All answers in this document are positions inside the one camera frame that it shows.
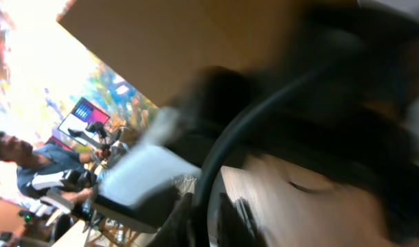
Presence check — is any person in blue shirt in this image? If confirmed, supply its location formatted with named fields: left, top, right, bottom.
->
left=0, top=131, right=111, bottom=198

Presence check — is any brown side panel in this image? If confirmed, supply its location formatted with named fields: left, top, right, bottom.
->
left=56, top=0, right=361, bottom=107

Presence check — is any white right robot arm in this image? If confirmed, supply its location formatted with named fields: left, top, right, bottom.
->
left=168, top=6, right=419, bottom=246

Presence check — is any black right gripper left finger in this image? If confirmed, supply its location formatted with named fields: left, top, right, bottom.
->
left=154, top=193, right=193, bottom=247

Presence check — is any thick black camera cable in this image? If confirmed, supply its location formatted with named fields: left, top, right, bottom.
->
left=192, top=64, right=334, bottom=247

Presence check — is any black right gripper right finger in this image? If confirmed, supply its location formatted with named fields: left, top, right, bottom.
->
left=217, top=193, right=264, bottom=247

